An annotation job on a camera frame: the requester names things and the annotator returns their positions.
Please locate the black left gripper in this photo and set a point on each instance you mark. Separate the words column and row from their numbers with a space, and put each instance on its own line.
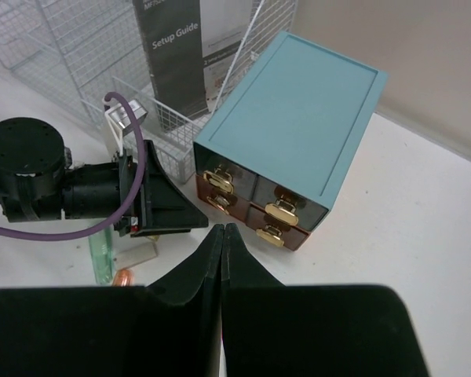
column 97, row 191

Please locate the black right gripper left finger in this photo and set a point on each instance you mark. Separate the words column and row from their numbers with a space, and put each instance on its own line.
column 168, row 328

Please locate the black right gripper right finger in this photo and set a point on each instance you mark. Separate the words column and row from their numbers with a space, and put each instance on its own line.
column 271, row 329

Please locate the grey eraser block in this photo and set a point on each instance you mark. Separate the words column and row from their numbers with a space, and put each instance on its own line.
column 135, row 256

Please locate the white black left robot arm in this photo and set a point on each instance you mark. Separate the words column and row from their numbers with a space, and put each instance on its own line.
column 38, row 183

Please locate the orange correction tape dispenser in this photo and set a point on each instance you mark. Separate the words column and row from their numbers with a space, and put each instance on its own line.
column 123, row 278

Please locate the green correction tape dispenser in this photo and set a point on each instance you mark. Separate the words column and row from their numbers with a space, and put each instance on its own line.
column 101, row 252

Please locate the teal orange drawer cabinet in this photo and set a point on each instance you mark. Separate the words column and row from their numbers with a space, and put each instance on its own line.
column 276, row 153

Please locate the white wire mesh basket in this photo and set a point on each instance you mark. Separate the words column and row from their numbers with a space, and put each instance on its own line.
column 74, row 52

